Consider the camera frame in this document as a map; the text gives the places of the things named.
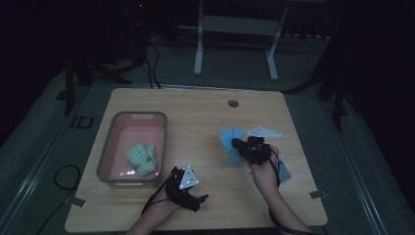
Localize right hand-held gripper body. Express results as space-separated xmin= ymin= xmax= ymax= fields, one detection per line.
xmin=240 ymin=125 xmax=283 ymax=166

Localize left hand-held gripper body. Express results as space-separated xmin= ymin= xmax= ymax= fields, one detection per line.
xmin=164 ymin=164 xmax=202 ymax=212

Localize blue glove with grey cuff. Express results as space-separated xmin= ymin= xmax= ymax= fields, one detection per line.
xmin=277 ymin=158 xmax=293 ymax=183
xmin=218 ymin=126 xmax=247 ymax=165

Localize plain green glove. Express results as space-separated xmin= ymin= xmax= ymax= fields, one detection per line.
xmin=145 ymin=144 xmax=159 ymax=168

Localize green glove with face print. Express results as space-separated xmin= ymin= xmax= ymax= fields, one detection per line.
xmin=124 ymin=142 xmax=158 ymax=177

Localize pink basin with grey rim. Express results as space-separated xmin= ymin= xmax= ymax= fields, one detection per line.
xmin=96 ymin=111 xmax=168 ymax=189

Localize person's right hand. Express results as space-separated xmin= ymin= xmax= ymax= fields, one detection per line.
xmin=249 ymin=144 xmax=282 ymax=198

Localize person's left hand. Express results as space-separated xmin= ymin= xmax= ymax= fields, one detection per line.
xmin=147 ymin=190 xmax=182 ymax=218

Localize grey tape piece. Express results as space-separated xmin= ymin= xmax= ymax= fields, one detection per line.
xmin=308 ymin=189 xmax=328 ymax=200
xmin=63 ymin=196 xmax=87 ymax=210

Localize black metal stand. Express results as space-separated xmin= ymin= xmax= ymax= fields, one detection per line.
xmin=283 ymin=32 xmax=351 ymax=132
xmin=55 ymin=55 xmax=133 ymax=118

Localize dark tripod with red light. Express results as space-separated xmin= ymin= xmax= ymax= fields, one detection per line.
xmin=129 ymin=0 xmax=152 ymax=67

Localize right hand-held gripper cable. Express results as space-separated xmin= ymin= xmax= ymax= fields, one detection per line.
xmin=267 ymin=152 xmax=325 ymax=235

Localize hand-held gripper cable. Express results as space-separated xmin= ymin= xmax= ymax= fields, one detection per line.
xmin=140 ymin=174 xmax=177 ymax=216
xmin=267 ymin=152 xmax=325 ymax=235

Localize left hand-held gripper cable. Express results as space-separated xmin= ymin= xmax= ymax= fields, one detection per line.
xmin=140 ymin=174 xmax=177 ymax=216

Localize black cables behind table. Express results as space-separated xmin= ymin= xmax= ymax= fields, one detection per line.
xmin=143 ymin=41 xmax=162 ymax=90

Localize black floor bracket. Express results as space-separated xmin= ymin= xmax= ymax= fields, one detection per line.
xmin=70 ymin=115 xmax=95 ymax=129

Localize white metal desk frame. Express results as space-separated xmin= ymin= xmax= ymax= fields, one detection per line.
xmin=193 ymin=0 xmax=290 ymax=82

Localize black floor cable loop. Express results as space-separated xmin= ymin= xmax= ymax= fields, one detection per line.
xmin=35 ymin=164 xmax=82 ymax=235

